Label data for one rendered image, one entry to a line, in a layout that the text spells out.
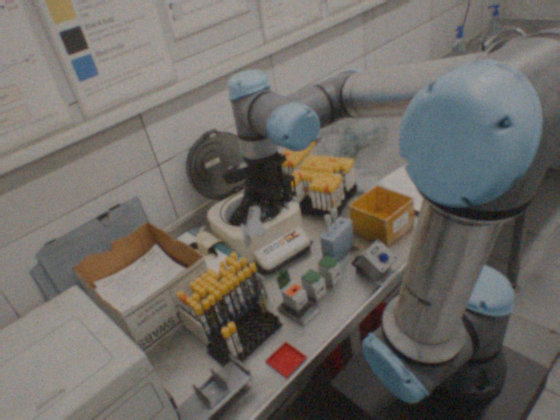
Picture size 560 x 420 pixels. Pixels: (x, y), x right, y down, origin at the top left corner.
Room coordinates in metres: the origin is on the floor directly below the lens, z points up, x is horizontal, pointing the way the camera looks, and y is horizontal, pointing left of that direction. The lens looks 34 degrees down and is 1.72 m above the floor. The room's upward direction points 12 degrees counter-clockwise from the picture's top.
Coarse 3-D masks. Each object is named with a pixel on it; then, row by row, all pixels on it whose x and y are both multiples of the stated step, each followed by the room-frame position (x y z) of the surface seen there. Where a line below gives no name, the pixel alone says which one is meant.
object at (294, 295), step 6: (288, 288) 0.81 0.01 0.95; (294, 288) 0.81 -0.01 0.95; (300, 288) 0.80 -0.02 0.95; (282, 294) 0.81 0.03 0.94; (288, 294) 0.79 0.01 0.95; (294, 294) 0.79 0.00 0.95; (300, 294) 0.79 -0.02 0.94; (306, 294) 0.80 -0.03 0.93; (288, 300) 0.79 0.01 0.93; (294, 300) 0.78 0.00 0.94; (300, 300) 0.78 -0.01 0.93; (306, 300) 0.80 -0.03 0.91; (294, 306) 0.78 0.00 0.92; (300, 306) 0.78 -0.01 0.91
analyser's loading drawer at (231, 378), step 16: (224, 368) 0.65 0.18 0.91; (240, 368) 0.64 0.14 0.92; (192, 384) 0.60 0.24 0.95; (208, 384) 0.62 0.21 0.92; (224, 384) 0.59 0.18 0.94; (240, 384) 0.60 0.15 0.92; (192, 400) 0.59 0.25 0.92; (208, 400) 0.56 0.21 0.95; (224, 400) 0.57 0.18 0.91; (192, 416) 0.55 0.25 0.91; (208, 416) 0.54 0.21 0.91
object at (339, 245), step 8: (336, 224) 0.99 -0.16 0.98; (344, 224) 0.99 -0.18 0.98; (328, 232) 0.97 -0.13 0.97; (336, 232) 0.96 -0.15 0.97; (344, 232) 0.97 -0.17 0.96; (352, 232) 0.99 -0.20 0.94; (320, 240) 0.95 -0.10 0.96; (328, 240) 0.93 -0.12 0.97; (336, 240) 0.94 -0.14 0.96; (344, 240) 0.97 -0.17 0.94; (352, 240) 0.99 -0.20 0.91; (328, 248) 0.94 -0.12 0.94; (336, 248) 0.94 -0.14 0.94; (344, 248) 0.96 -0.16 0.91; (352, 248) 0.99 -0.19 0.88; (336, 256) 0.93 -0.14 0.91; (344, 256) 0.96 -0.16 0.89; (352, 256) 0.96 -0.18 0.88; (344, 264) 0.93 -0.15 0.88
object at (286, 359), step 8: (288, 344) 0.70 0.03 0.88; (280, 352) 0.69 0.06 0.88; (288, 352) 0.68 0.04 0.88; (296, 352) 0.68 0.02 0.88; (272, 360) 0.67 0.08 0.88; (280, 360) 0.67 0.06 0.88; (288, 360) 0.66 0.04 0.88; (296, 360) 0.66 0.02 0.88; (304, 360) 0.65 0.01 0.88; (280, 368) 0.65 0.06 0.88; (288, 368) 0.64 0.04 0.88; (296, 368) 0.64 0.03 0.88; (288, 376) 0.62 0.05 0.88
